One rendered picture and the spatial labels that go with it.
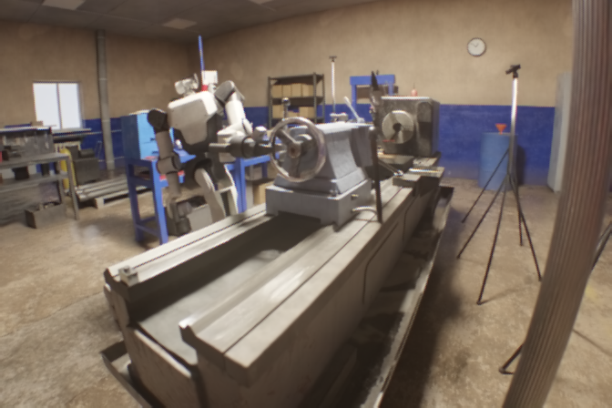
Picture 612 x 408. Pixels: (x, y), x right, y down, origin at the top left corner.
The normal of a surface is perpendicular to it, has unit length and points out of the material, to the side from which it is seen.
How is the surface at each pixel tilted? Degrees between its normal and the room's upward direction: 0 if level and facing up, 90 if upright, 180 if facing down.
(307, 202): 90
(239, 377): 90
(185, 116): 80
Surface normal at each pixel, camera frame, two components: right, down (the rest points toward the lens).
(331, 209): -0.54, 0.16
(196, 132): -0.02, 0.01
